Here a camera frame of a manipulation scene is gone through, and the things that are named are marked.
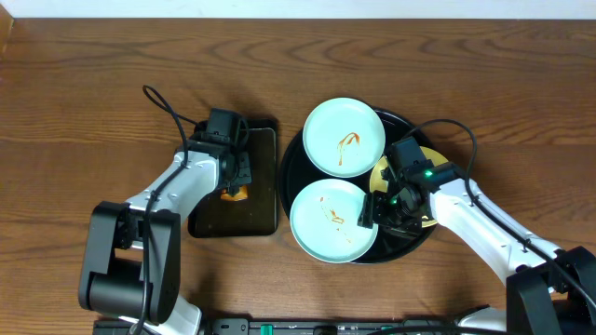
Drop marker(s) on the round black tray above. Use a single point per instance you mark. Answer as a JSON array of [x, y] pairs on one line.
[[297, 171]]

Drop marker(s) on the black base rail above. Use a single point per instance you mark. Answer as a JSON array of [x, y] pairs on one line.
[[231, 326]]

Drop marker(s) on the yellow plate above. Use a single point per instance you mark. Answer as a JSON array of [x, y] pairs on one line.
[[378, 182]]

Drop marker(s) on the rectangular black tray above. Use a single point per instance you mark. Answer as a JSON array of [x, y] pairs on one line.
[[258, 214]]

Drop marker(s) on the light blue plate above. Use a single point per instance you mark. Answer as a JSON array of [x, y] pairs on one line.
[[324, 221], [344, 137]]

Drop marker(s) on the orange green sponge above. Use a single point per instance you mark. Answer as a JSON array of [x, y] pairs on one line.
[[234, 194]]

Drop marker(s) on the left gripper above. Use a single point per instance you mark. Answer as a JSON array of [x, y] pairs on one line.
[[243, 178]]

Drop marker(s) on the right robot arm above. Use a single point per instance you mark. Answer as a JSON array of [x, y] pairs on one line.
[[548, 290]]

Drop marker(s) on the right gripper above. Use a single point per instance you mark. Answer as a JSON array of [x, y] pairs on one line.
[[373, 211]]

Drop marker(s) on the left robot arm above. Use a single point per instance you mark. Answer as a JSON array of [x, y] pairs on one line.
[[132, 262]]

